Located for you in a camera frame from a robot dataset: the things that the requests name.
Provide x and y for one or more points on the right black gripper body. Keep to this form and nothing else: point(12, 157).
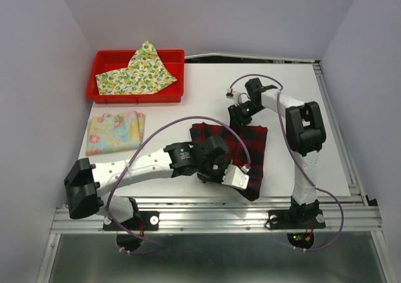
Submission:
point(244, 112)

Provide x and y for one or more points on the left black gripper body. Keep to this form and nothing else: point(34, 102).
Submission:
point(213, 172)

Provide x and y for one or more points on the red navy plaid skirt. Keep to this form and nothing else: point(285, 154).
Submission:
point(254, 138)

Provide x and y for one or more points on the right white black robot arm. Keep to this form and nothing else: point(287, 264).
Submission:
point(304, 135)

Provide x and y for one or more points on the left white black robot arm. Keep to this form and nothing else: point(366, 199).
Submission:
point(90, 187)

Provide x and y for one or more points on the lemon print skirt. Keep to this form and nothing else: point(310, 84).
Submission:
point(145, 74)

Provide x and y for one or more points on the red plastic bin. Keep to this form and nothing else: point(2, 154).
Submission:
point(106, 60)

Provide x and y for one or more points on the pastel floral folded skirt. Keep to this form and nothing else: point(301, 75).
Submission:
point(115, 133)

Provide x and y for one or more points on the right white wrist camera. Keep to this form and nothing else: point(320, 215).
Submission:
point(237, 97)

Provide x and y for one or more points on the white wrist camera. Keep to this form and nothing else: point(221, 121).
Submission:
point(237, 97)
point(236, 177)

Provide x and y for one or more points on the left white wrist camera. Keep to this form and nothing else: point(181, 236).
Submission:
point(236, 177)

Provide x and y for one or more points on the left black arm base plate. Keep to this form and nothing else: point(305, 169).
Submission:
point(144, 221)

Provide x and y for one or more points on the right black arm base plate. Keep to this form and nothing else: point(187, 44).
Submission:
point(286, 220)

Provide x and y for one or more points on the aluminium right side rail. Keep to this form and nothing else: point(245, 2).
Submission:
point(355, 185)

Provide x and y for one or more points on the aluminium front rail frame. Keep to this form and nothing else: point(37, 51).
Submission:
point(215, 240)

